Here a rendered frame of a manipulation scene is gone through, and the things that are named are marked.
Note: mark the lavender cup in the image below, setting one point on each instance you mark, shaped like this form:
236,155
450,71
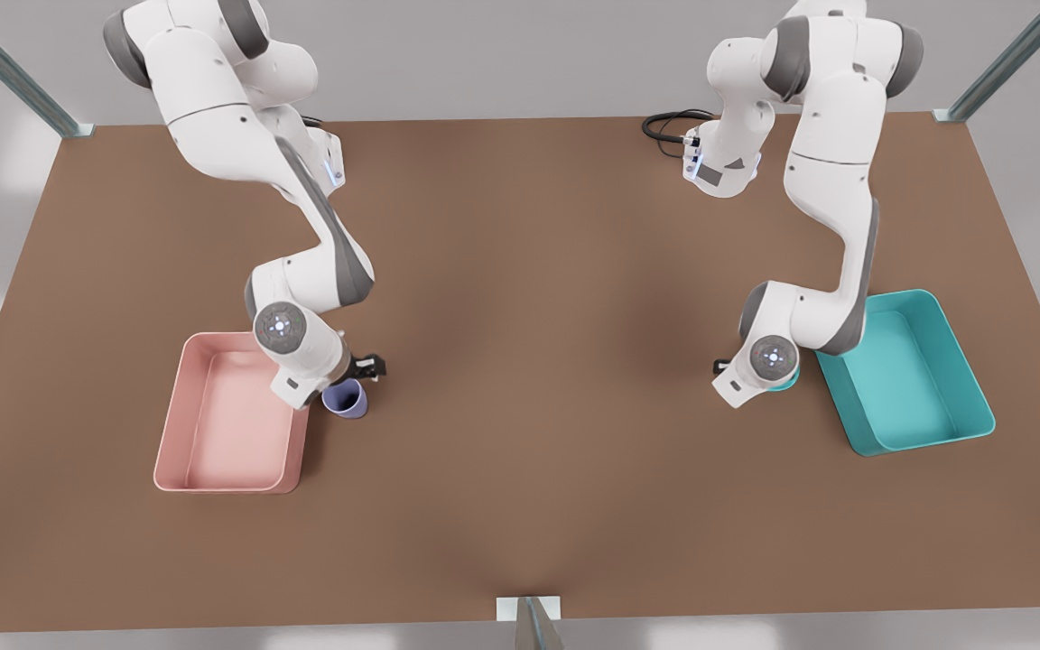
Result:
347,400

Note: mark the teal bowl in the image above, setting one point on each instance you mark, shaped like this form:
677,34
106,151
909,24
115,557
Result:
789,381

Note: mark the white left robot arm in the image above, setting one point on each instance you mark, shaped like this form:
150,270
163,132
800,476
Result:
831,153

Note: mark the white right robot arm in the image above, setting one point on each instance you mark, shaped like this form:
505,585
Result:
240,135

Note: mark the pink box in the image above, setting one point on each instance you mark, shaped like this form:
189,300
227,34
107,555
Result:
236,420

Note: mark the teal box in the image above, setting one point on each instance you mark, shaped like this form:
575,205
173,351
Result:
913,375

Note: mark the silver frame post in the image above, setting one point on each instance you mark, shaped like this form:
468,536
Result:
10,68
1007,59
533,623

